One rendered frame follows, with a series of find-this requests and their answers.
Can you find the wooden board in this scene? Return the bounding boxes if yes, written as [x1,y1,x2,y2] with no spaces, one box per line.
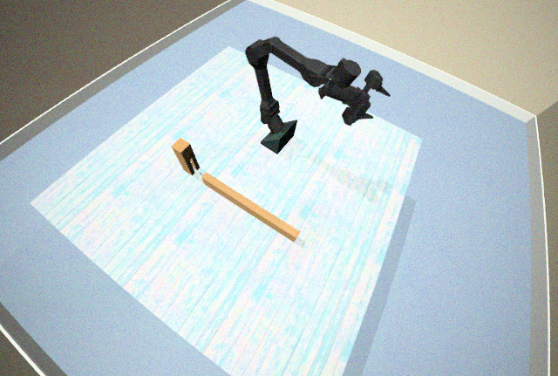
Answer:
[200,172,301,242]

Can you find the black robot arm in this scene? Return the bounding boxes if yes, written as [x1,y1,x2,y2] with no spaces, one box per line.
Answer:
[245,36,371,133]

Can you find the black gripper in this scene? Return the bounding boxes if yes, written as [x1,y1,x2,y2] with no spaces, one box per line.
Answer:
[339,70,391,126]

